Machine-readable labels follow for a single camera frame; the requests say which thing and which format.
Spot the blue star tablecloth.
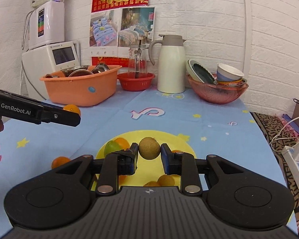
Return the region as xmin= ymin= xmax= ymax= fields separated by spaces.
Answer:
xmin=0 ymin=88 xmax=285 ymax=237

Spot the green apple front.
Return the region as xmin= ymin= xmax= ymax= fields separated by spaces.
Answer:
xmin=104 ymin=140 xmax=122 ymax=157

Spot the white water purifier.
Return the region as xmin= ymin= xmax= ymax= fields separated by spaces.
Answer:
xmin=29 ymin=1 xmax=65 ymax=50

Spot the mandarin orange back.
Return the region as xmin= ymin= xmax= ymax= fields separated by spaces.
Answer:
xmin=157 ymin=174 xmax=175 ymax=187

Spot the white countertop appliance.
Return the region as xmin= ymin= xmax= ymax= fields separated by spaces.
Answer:
xmin=22 ymin=40 xmax=81 ymax=101

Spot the small orange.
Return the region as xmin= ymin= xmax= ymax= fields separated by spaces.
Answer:
xmin=62 ymin=104 xmax=81 ymax=116

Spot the orange plastic basket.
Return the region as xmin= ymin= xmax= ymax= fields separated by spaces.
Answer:
xmin=40 ymin=65 xmax=122 ymax=107

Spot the mandarin orange left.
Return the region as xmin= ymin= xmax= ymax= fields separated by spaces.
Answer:
xmin=51 ymin=157 xmax=70 ymax=169

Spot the clear glass jar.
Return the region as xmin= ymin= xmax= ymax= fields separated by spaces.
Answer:
xmin=128 ymin=40 xmax=147 ymax=79

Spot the white blue cup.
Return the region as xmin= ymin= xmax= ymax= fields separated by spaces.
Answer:
xmin=216 ymin=63 xmax=244 ymax=81

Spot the red plastic colander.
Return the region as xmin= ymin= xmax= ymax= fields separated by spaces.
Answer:
xmin=117 ymin=72 xmax=155 ymax=92

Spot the white thermos jug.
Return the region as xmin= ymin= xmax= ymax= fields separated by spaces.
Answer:
xmin=149 ymin=34 xmax=186 ymax=94

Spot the mandarin orange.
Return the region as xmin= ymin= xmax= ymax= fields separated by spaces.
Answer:
xmin=157 ymin=174 xmax=175 ymax=187
xmin=51 ymin=157 xmax=70 ymax=169

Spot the brown kiwi fruit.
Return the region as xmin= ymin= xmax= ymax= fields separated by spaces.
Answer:
xmin=139 ymin=137 xmax=160 ymax=160

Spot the orange with stem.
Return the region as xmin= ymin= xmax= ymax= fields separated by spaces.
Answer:
xmin=114 ymin=137 xmax=130 ymax=150

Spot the pink glass bowl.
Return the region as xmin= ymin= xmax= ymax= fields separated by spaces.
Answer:
xmin=187 ymin=75 xmax=249 ymax=105

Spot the wall calendar poster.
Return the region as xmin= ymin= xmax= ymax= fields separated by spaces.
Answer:
xmin=89 ymin=0 xmax=155 ymax=67

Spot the white green dish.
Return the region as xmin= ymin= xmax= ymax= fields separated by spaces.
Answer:
xmin=186 ymin=59 xmax=215 ymax=84

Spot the yellow plastic plate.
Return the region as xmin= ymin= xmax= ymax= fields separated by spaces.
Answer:
xmin=92 ymin=130 xmax=195 ymax=187

